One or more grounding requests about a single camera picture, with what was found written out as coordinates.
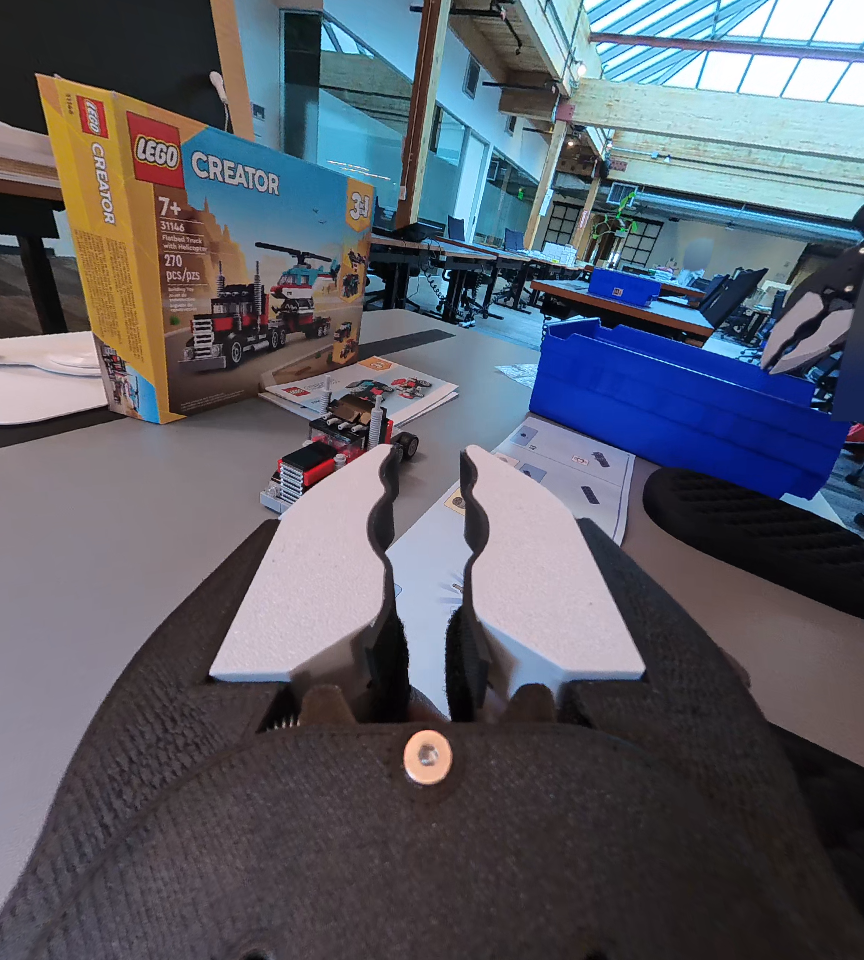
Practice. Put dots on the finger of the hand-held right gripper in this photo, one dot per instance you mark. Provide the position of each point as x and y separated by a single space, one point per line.
822 342
795 323

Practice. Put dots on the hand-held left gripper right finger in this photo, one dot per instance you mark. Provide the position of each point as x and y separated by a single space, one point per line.
552 600

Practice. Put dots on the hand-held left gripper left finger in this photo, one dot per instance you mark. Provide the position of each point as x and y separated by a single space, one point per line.
305 600

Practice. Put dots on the red black lego vehicle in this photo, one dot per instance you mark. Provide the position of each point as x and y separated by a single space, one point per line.
327 458

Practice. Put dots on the large blue plastic bin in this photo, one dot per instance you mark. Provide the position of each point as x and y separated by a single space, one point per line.
672 405

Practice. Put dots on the open lego instruction booklet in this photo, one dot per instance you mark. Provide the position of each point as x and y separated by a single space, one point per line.
567 480

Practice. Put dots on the closed lego instruction booklet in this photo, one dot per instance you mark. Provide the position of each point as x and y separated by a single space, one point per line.
402 390

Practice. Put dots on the lego set box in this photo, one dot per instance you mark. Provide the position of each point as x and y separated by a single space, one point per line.
207 255

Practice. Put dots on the black office chair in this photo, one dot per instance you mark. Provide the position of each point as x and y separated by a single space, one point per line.
732 300

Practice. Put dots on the wooden office desk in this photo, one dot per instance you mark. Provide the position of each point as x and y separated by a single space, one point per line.
627 312

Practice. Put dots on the small blue plastic bin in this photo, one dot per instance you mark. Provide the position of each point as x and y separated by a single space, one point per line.
624 285

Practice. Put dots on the green potted plant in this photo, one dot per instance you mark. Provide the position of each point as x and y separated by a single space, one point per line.
615 225

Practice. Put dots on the clear plastic bag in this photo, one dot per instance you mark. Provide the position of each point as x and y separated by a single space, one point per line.
517 372

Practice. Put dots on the black tape strip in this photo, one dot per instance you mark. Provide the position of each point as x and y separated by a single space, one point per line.
402 345

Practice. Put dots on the white lamp base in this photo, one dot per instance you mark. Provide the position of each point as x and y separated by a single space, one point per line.
27 383

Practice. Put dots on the long dark office desk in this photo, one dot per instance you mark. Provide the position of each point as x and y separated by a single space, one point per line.
447 263

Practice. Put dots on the black white-framed panel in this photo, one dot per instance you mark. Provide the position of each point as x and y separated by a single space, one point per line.
87 45

